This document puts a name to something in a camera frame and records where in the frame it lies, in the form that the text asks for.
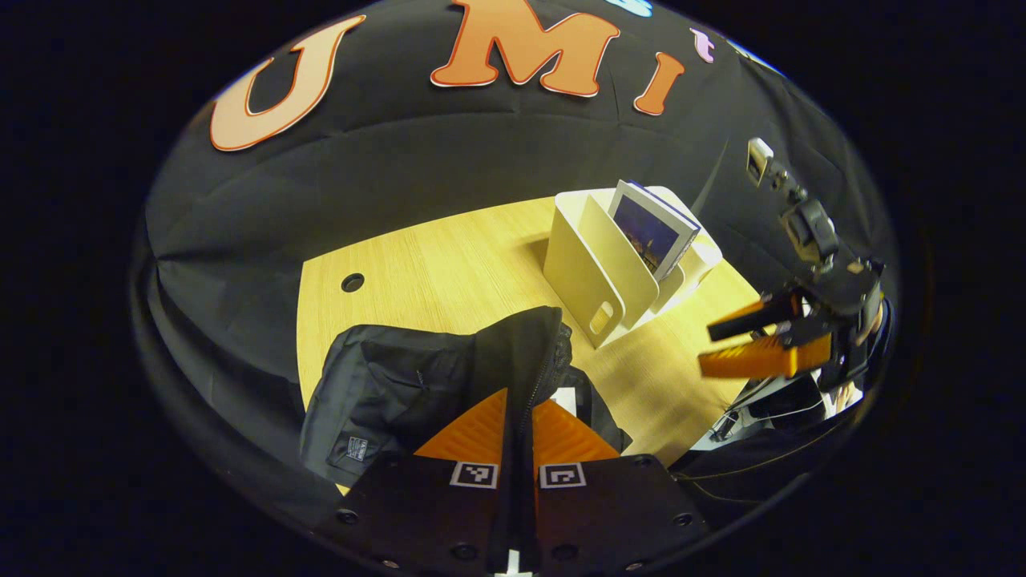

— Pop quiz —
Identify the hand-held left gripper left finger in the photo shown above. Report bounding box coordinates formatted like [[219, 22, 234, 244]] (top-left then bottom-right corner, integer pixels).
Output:
[[317, 389, 515, 574]]

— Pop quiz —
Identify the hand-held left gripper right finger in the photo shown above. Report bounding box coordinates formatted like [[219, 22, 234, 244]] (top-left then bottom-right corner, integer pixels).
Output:
[[515, 399, 710, 574]]

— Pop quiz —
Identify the blue book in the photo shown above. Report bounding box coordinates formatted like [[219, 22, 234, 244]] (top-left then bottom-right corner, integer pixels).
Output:
[[607, 180, 702, 281]]

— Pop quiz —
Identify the black schoolbag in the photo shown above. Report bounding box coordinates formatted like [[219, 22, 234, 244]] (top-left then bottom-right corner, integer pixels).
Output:
[[301, 305, 634, 490]]

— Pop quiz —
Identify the cream plastic bookshelf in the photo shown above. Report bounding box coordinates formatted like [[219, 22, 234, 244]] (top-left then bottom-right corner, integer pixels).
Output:
[[543, 184, 724, 349]]

